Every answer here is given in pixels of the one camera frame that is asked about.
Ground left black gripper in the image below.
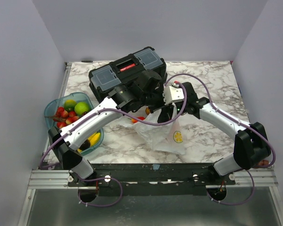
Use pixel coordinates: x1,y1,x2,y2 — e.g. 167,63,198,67
141,85,173,114

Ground white plastic bag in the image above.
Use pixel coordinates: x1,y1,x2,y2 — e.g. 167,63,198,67
117,116,186,155

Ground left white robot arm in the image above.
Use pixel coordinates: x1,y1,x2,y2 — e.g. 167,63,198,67
49,69,167,186

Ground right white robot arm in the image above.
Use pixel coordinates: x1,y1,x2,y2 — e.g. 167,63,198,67
182,82,271,185

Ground yellow fake banana bunch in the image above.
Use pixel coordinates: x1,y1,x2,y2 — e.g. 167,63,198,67
78,132,101,153

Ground dark fake plum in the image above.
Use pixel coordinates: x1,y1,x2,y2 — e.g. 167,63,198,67
80,140,91,151

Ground yellow green fake apple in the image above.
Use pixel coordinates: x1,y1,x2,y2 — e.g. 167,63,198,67
63,99,77,112

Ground black plastic toolbox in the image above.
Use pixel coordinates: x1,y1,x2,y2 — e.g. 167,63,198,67
88,47,167,103

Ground teal plastic fruit bowl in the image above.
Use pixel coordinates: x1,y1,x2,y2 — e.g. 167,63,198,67
44,92,104,156

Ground brown pipe fitting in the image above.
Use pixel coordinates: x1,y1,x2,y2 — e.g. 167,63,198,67
254,160,269,168

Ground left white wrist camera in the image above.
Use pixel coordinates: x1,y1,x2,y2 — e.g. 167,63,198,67
163,86,184,105

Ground black metal base rail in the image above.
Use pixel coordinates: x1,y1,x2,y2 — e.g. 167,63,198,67
68,163,237,196

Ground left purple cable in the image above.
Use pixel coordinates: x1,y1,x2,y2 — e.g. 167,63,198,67
39,82,187,208

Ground purple cable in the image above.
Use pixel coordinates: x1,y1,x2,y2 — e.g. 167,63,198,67
39,82,187,208
165,73,276,205

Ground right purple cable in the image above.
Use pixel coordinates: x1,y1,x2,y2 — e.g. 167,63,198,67
165,73,276,205

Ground aluminium frame profile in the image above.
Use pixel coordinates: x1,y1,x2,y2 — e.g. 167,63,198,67
28,63,72,190

